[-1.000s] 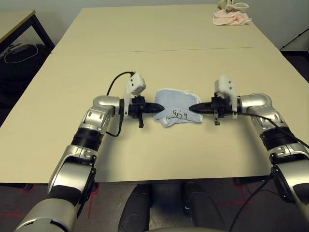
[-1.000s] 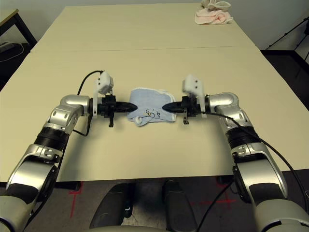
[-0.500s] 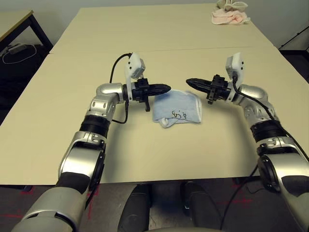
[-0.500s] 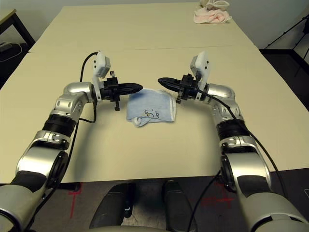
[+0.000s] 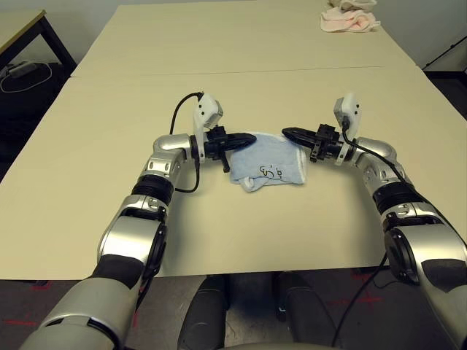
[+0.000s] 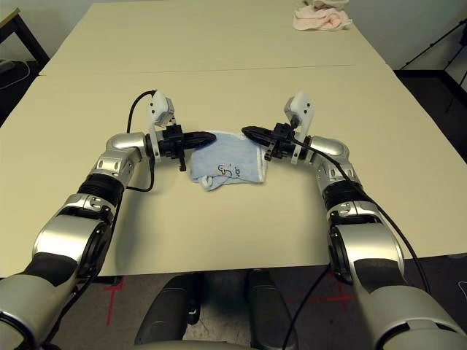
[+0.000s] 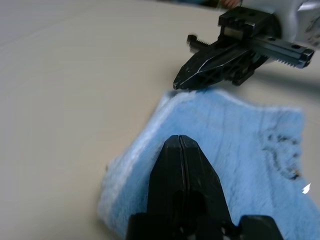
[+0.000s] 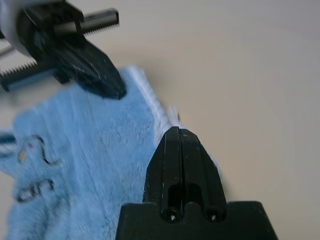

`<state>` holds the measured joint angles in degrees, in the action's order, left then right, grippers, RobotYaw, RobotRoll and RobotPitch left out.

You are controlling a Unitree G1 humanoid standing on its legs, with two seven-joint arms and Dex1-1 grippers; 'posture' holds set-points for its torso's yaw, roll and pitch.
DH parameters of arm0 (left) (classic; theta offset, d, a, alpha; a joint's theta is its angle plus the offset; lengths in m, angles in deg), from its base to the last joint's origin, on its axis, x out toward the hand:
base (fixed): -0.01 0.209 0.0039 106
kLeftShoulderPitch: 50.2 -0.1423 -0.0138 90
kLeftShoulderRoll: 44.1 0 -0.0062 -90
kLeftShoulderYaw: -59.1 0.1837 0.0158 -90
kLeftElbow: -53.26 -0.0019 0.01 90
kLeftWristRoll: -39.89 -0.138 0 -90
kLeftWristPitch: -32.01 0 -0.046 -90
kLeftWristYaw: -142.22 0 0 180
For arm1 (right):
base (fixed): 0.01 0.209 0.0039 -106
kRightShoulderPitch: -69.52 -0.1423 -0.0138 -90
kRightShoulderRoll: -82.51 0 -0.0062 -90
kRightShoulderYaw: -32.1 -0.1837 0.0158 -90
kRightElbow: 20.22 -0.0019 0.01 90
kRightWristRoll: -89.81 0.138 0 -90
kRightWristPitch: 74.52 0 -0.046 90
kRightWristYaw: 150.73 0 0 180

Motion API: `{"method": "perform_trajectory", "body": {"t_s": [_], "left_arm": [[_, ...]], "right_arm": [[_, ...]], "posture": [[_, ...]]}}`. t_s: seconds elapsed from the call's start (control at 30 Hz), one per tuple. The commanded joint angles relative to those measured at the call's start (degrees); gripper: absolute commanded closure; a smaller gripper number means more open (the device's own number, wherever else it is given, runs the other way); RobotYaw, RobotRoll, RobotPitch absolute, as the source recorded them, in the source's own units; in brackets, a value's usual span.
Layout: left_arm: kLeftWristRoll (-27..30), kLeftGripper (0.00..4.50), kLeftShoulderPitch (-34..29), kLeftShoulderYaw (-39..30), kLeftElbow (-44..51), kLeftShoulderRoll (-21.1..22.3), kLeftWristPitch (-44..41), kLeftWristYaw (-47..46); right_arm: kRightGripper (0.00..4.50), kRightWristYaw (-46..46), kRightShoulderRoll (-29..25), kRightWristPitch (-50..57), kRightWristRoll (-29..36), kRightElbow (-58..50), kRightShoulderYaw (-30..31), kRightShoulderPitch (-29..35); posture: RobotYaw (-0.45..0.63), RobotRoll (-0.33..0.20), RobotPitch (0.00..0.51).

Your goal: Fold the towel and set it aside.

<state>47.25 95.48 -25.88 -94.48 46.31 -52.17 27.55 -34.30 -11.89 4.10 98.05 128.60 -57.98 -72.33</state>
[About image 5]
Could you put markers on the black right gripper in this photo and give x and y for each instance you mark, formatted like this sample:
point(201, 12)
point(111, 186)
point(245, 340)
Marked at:
point(326, 146)

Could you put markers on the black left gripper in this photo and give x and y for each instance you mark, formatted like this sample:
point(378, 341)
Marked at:
point(217, 144)

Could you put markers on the light blue towel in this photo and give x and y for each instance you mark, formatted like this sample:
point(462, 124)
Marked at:
point(270, 160)

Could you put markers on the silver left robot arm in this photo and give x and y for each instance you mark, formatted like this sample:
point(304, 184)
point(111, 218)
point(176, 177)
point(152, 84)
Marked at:
point(131, 233)

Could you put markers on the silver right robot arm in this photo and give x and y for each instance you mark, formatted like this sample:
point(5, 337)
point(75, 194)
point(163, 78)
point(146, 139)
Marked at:
point(423, 240)

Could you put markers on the pink towel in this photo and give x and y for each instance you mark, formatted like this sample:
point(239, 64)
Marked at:
point(346, 21)

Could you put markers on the black robot right leg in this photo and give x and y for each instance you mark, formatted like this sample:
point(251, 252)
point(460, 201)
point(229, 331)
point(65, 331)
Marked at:
point(306, 313)

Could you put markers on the black robot leg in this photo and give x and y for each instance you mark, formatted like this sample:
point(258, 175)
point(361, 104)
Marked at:
point(306, 313)
point(204, 317)

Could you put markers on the black robot left leg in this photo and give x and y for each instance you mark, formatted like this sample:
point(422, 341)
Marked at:
point(204, 317)

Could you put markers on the beige robot torso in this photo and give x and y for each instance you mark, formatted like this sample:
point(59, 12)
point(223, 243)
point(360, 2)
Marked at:
point(273, 347)

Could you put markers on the white power strip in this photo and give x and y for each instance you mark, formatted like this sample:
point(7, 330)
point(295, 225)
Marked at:
point(20, 69)

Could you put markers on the black framed side table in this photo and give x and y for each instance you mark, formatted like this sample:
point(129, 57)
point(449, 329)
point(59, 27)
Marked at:
point(29, 29)

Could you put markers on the red tape cross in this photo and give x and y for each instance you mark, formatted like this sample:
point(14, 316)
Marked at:
point(20, 322)

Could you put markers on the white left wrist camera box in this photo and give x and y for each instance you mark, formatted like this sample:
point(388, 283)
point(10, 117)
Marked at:
point(206, 109)

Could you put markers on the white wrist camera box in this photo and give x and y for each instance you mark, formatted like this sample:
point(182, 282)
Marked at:
point(206, 109)
point(350, 109)

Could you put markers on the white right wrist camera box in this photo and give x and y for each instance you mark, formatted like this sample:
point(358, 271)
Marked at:
point(350, 109)

